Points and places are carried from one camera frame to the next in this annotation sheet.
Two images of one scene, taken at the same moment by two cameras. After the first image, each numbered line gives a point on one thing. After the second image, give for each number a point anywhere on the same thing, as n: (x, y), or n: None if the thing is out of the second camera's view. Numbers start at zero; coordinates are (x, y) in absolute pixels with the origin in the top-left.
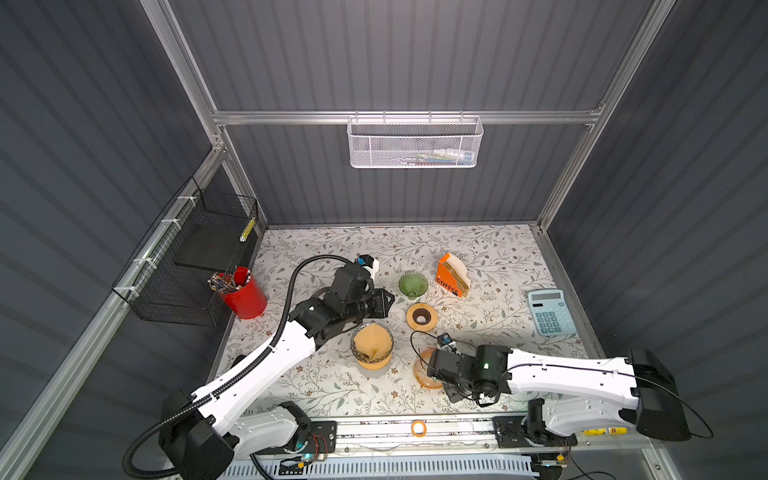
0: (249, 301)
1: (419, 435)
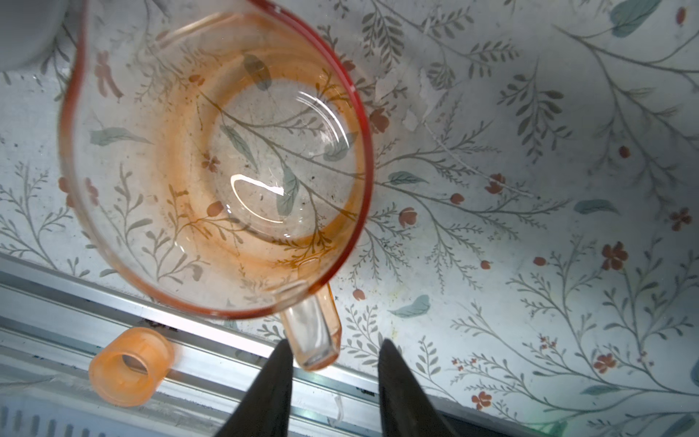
0: None
1: (128, 370)
